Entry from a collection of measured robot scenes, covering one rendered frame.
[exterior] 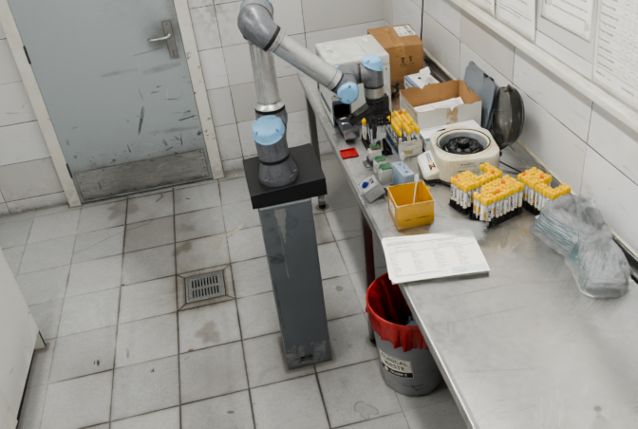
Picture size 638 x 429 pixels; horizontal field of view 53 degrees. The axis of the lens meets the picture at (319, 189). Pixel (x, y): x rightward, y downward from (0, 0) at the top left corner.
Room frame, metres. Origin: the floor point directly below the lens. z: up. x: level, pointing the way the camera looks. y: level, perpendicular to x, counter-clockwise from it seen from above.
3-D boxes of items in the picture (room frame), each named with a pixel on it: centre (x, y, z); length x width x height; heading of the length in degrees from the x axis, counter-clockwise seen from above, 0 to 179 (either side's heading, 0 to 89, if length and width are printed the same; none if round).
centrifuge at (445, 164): (2.10, -0.55, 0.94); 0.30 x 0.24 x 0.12; 89
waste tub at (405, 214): (1.83, -0.31, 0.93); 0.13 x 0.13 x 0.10; 6
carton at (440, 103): (2.47, -0.55, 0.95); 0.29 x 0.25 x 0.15; 98
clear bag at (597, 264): (1.42, -0.79, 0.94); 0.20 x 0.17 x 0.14; 169
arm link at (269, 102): (2.24, 0.15, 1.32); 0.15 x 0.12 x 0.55; 177
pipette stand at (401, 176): (2.00, -0.31, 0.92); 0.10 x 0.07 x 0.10; 15
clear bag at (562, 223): (1.61, -0.78, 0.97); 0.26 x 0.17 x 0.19; 24
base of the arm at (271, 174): (2.10, 0.15, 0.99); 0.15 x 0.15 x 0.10
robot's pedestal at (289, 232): (2.10, 0.15, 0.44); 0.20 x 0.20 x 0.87; 8
